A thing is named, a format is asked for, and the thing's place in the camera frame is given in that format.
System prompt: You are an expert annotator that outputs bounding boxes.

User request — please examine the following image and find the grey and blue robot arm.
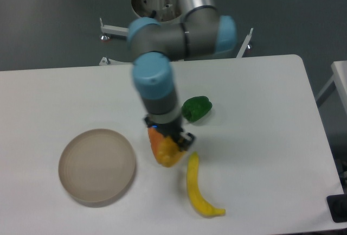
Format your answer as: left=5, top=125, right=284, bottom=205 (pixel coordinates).
left=126, top=0, right=237, bottom=151

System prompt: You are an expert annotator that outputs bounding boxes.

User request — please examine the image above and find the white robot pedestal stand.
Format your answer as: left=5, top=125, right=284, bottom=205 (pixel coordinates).
left=100, top=0, right=237, bottom=61

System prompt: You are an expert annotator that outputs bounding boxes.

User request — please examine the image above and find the yellow bell pepper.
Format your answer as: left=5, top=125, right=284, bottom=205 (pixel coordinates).
left=155, top=137, right=186, bottom=168

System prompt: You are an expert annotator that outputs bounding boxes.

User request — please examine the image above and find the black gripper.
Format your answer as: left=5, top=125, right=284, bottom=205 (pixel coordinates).
left=144, top=116, right=196, bottom=151

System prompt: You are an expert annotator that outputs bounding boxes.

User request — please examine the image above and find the white side table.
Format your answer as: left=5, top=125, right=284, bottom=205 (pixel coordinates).
left=315, top=60, right=346, bottom=111

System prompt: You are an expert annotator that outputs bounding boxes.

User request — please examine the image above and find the yellow banana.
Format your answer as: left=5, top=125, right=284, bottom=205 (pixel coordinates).
left=186, top=152, right=226, bottom=218

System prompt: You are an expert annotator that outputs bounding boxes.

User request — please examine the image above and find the beige round plate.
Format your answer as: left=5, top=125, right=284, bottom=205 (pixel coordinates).
left=58, top=129, right=137, bottom=208

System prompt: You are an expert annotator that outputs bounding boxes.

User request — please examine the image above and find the green bell pepper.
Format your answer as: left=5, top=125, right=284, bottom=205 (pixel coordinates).
left=181, top=96, right=213, bottom=123

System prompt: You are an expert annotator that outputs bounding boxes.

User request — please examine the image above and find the black device at table edge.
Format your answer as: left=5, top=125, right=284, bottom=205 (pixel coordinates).
left=326, top=194, right=347, bottom=223

